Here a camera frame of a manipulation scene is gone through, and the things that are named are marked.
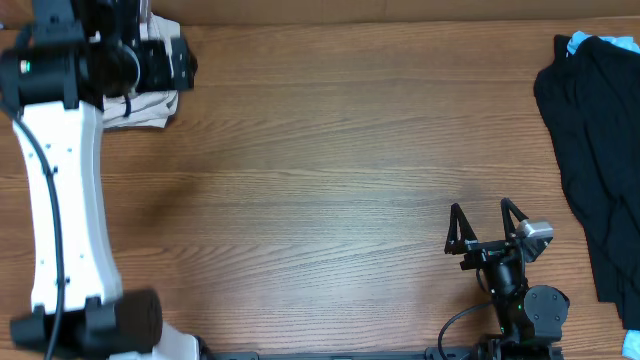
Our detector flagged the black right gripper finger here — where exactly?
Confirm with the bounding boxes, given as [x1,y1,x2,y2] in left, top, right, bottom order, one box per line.
[444,203,478,255]
[500,198,528,241]

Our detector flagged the beige khaki shorts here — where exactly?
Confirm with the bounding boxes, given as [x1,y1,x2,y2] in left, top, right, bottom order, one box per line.
[103,14,181,129]

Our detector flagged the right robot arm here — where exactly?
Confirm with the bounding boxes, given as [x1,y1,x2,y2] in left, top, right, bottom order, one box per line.
[437,198,570,360]

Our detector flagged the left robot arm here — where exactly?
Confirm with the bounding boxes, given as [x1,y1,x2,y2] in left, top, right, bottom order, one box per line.
[1,0,206,360]

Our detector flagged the black garment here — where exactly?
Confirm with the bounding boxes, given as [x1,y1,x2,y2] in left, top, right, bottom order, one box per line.
[533,35,639,330]

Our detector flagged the light blue garment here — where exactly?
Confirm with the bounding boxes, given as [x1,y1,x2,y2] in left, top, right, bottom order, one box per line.
[567,31,639,360]

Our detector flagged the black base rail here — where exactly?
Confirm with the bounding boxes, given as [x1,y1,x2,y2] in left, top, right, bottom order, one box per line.
[202,347,477,360]

